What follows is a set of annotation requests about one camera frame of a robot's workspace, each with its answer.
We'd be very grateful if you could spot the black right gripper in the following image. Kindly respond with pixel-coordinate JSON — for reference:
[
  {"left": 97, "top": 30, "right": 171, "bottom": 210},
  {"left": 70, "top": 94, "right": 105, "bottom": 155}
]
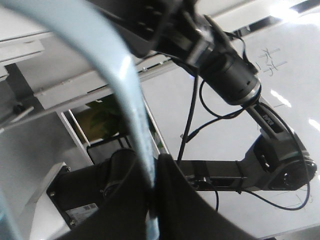
[{"left": 91, "top": 0, "right": 213, "bottom": 67}]

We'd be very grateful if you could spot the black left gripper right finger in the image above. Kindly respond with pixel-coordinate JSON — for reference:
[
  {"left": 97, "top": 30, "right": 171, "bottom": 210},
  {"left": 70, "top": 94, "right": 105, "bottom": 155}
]
[{"left": 155, "top": 154, "right": 254, "bottom": 240}]

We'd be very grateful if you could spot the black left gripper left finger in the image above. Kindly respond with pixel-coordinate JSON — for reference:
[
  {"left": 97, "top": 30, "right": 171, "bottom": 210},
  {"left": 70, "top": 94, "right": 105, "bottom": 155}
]
[{"left": 60, "top": 149, "right": 152, "bottom": 240}]

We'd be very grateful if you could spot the light blue plastic basket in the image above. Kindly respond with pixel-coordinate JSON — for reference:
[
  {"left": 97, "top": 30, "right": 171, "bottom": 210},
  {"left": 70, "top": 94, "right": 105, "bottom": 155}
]
[{"left": 0, "top": 0, "right": 161, "bottom": 240}]

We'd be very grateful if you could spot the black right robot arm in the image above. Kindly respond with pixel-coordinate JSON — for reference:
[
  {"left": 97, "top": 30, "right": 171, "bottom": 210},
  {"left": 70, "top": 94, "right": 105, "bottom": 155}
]
[{"left": 139, "top": 1, "right": 320, "bottom": 238}]

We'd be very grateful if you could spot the green potted plant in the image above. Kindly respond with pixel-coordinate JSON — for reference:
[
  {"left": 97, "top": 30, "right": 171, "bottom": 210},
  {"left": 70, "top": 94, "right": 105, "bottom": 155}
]
[{"left": 86, "top": 94, "right": 129, "bottom": 140}]

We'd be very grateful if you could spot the whiteboard with white frame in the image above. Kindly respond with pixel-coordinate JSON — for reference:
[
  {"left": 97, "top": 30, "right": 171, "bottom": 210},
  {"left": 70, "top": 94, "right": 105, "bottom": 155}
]
[{"left": 137, "top": 17, "right": 320, "bottom": 236}]

